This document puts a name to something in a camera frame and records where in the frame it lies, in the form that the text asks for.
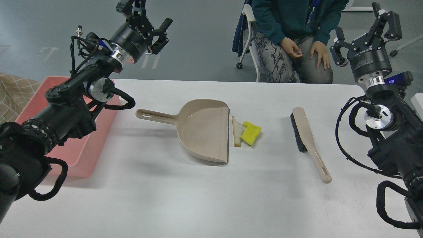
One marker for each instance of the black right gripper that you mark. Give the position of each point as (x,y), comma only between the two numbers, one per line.
(367,53)

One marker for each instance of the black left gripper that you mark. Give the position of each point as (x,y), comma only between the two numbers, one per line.
(136,35)

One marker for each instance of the beige plastic dustpan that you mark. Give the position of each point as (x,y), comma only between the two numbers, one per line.
(202,126)

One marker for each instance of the beige hand brush black bristles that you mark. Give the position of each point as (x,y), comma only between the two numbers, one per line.
(305,142)

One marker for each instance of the slice of bread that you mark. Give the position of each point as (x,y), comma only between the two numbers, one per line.
(238,130)

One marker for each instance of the yellow green sponge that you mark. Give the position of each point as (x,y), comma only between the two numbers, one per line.
(250,133)

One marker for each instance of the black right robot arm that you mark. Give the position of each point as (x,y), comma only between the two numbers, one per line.
(382,115)

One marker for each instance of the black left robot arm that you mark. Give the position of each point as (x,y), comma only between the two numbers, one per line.
(73,105)

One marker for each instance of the person's left hand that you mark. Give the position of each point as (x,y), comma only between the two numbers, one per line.
(320,53)

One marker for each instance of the person's right hand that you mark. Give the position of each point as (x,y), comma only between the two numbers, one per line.
(290,48)

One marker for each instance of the white desk base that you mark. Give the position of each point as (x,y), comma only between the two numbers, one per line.
(350,7)

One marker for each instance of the seated person in teal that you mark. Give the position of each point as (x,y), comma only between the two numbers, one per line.
(303,21)

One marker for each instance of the white office chair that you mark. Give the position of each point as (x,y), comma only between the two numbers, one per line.
(244,38)

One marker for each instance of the beige checkered cloth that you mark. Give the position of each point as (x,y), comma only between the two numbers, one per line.
(15,94)

